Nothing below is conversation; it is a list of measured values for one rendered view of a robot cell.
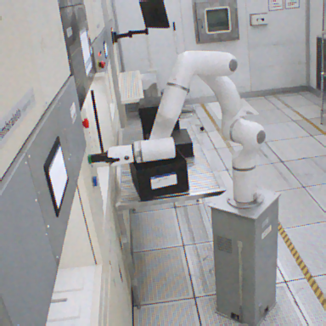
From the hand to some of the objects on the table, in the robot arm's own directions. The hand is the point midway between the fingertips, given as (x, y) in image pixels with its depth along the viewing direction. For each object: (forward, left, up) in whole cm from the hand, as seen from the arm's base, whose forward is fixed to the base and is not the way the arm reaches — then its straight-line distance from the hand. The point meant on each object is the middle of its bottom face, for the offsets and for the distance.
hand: (96, 158), depth 166 cm
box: (+80, -127, -44) cm, 156 cm away
